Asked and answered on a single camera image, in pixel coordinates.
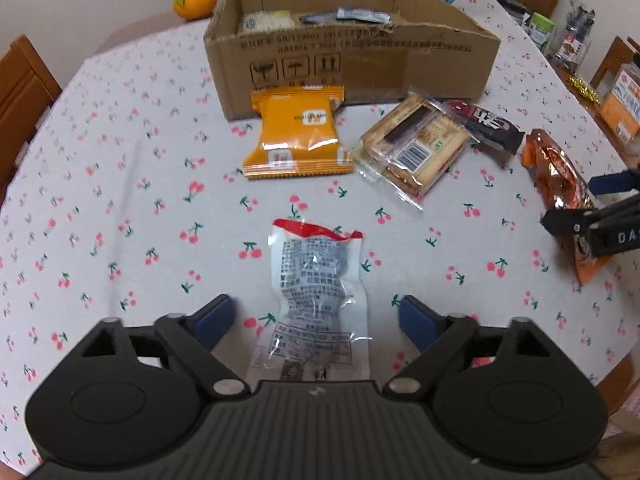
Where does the cardboard box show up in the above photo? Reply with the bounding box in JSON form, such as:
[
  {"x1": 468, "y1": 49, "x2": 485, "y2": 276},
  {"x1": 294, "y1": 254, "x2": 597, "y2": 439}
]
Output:
[{"x1": 203, "y1": 0, "x2": 501, "y2": 121}]

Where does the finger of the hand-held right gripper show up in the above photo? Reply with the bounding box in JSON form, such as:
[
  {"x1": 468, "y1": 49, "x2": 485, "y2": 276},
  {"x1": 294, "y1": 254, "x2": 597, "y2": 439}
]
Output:
[
  {"x1": 540, "y1": 204, "x2": 602, "y2": 237},
  {"x1": 588, "y1": 167, "x2": 640, "y2": 196}
]

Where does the orange label clear box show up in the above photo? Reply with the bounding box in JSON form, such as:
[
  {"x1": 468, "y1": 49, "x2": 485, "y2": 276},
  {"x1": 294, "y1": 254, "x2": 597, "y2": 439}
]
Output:
[{"x1": 597, "y1": 54, "x2": 640, "y2": 147}]

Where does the glass jar with pens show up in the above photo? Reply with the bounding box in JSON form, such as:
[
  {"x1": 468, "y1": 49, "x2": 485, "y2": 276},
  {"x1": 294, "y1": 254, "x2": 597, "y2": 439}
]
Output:
[{"x1": 547, "y1": 4, "x2": 596, "y2": 74}]

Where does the black red snack packet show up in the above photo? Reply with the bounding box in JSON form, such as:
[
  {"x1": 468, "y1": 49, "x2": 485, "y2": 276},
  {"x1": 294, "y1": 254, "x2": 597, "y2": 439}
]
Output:
[{"x1": 442, "y1": 99, "x2": 526, "y2": 156}]

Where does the clear cake packet red edge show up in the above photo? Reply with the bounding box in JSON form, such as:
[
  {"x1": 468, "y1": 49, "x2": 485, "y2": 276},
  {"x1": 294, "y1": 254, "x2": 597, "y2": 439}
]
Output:
[{"x1": 247, "y1": 218, "x2": 374, "y2": 384}]

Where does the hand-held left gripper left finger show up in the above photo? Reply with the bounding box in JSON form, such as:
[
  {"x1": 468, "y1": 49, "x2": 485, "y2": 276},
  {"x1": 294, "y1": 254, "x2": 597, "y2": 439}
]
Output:
[{"x1": 80, "y1": 293, "x2": 250, "y2": 399}]

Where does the cherry print tablecloth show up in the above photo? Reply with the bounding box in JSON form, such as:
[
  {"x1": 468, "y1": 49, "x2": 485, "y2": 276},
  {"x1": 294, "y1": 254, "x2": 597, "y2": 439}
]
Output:
[{"x1": 0, "y1": 0, "x2": 640, "y2": 471}]

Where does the orange foil snack packet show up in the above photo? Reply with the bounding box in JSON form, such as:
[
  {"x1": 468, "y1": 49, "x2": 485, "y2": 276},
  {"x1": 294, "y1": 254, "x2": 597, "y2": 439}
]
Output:
[{"x1": 520, "y1": 128, "x2": 614, "y2": 286}]

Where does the gold ornament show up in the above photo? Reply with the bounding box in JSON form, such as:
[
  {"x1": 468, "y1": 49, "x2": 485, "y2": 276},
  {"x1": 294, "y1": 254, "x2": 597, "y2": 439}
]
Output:
[{"x1": 569, "y1": 77, "x2": 601, "y2": 106}]

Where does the green lid bottle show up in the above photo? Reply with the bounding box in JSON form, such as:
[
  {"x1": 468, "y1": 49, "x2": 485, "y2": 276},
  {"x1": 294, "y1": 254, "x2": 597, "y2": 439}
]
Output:
[{"x1": 527, "y1": 12, "x2": 556, "y2": 51}]

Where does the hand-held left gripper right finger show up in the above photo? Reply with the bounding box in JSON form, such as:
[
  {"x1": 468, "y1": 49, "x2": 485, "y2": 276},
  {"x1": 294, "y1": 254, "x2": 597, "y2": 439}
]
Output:
[{"x1": 383, "y1": 294, "x2": 557, "y2": 397}]

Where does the long fish strip packet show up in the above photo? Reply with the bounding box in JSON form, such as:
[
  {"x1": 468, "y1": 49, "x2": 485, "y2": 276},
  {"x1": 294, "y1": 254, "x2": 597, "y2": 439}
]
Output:
[{"x1": 242, "y1": 9, "x2": 297, "y2": 32}]

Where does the clear brown biscuit packet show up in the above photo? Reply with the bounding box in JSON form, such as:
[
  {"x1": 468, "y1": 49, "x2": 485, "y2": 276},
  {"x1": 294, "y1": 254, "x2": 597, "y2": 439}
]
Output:
[{"x1": 349, "y1": 90, "x2": 474, "y2": 209}]

